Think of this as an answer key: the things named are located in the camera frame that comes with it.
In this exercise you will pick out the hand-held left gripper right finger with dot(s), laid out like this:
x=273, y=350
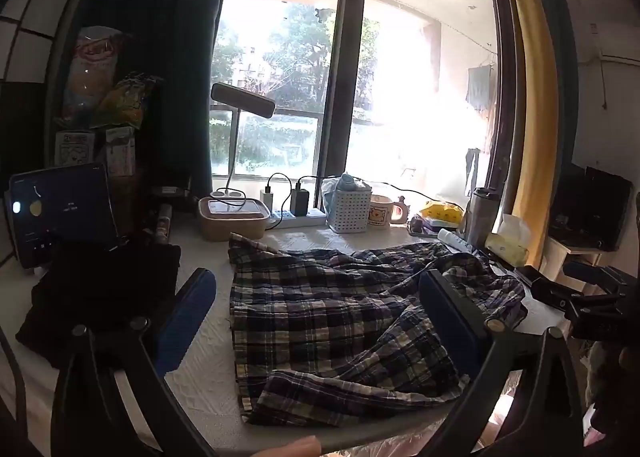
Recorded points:
x=445, y=317

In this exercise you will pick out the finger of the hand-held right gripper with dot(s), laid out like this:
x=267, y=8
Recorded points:
x=542, y=289

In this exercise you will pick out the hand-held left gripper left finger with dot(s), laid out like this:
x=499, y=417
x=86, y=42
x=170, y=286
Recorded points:
x=187, y=317

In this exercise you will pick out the blue plaid shirt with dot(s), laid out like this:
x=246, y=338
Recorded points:
x=325, y=317

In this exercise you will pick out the person's left hand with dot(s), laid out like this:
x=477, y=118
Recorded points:
x=292, y=447

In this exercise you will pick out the yellow tissue pack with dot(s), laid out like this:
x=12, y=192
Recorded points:
x=507, y=244

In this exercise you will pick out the white textured tablecloth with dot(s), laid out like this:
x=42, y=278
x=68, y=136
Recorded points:
x=210, y=387

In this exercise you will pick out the white tube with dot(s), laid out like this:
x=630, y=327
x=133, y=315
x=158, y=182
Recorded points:
x=452, y=239

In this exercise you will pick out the black folded cloth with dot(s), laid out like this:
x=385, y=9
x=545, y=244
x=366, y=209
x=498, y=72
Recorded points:
x=100, y=297

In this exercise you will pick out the small cluttered tray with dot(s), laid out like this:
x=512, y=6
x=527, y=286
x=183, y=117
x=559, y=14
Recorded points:
x=422, y=228

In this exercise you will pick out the black appliance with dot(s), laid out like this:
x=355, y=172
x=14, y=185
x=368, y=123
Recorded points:
x=590, y=209

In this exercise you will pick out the dark labelled cylinder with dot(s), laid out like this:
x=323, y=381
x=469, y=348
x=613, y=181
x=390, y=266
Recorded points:
x=162, y=227

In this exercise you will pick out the steel tumbler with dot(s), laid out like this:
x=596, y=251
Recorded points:
x=482, y=217

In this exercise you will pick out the yellow packet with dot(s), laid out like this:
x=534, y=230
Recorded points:
x=440, y=213

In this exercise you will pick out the beige food container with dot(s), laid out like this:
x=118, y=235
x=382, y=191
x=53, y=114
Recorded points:
x=232, y=219

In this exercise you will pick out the white bear mug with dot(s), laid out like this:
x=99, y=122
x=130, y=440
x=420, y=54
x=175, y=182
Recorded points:
x=382, y=212

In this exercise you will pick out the white charger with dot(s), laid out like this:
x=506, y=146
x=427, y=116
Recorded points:
x=266, y=199

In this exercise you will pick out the hanging dark garment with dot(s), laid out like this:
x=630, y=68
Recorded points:
x=471, y=167

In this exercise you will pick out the white power strip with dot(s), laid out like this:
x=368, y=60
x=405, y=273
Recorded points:
x=300, y=221

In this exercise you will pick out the black charger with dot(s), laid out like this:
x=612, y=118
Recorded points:
x=300, y=202

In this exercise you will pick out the dark tablet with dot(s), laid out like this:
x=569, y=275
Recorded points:
x=62, y=212

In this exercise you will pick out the blue rolled cloth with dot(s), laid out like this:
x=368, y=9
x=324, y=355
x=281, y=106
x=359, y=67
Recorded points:
x=346, y=182

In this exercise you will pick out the white printed carton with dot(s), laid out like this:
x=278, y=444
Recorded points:
x=74, y=149
x=120, y=152

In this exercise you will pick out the yellow curtain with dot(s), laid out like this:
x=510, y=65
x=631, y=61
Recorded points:
x=535, y=87

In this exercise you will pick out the hanging shirt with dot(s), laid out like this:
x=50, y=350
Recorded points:
x=479, y=87

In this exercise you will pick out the white desk lamp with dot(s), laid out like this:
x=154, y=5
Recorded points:
x=243, y=101

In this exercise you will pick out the yellow snack bag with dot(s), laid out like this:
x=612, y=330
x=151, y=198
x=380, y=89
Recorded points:
x=125, y=102

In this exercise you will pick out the glass window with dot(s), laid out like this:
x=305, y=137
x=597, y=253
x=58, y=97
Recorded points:
x=410, y=62

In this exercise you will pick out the large snack bag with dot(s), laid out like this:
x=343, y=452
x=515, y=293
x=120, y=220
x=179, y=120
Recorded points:
x=92, y=77

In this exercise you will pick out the dark teal curtain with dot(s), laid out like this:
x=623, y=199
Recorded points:
x=150, y=37

